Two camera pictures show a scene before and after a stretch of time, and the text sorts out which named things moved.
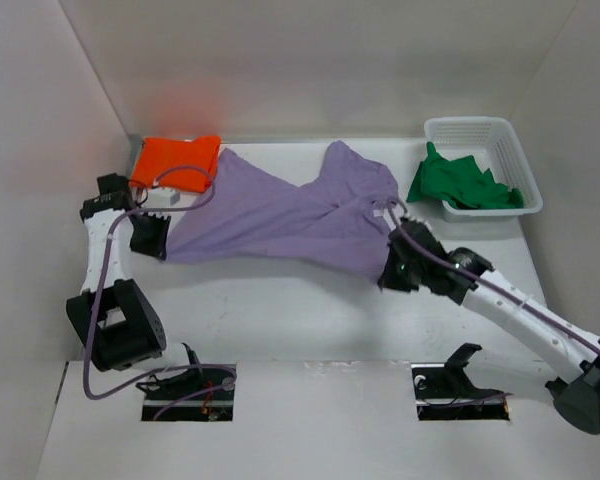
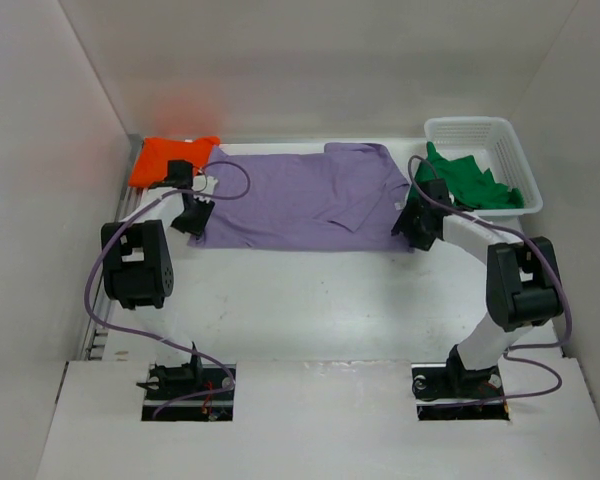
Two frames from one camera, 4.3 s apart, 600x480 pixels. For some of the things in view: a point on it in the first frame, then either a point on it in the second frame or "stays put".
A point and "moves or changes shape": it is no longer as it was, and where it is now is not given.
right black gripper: (389, 279) → (405, 227)
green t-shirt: (459, 182) stays put
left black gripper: (158, 247) → (195, 228)
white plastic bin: (495, 146) stays put
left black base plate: (206, 392) stays put
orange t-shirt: (157, 154) stays put
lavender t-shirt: (340, 218) moves or changes shape
